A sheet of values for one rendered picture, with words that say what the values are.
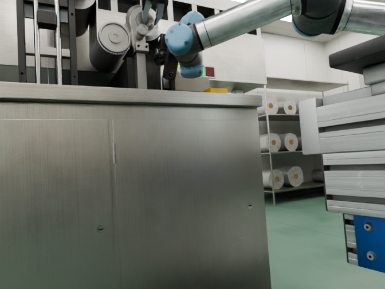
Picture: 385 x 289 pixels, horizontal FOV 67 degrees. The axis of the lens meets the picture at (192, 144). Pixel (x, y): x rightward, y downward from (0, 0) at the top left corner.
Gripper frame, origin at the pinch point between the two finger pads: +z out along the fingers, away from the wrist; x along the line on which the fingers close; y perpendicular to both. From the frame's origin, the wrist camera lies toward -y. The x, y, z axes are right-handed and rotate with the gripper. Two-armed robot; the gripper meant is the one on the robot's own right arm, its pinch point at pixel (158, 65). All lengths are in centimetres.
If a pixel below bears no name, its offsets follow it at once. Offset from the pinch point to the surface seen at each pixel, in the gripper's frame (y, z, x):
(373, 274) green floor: -109, -7, -115
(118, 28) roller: 12.1, -2.4, 16.5
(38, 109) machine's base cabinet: -25, -29, 44
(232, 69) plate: 13, 30, -58
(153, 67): 0.6, 5.5, 0.2
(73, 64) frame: -8.2, -15.9, 34.3
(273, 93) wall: 65, 263, -304
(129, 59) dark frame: -0.1, -3.0, 13.1
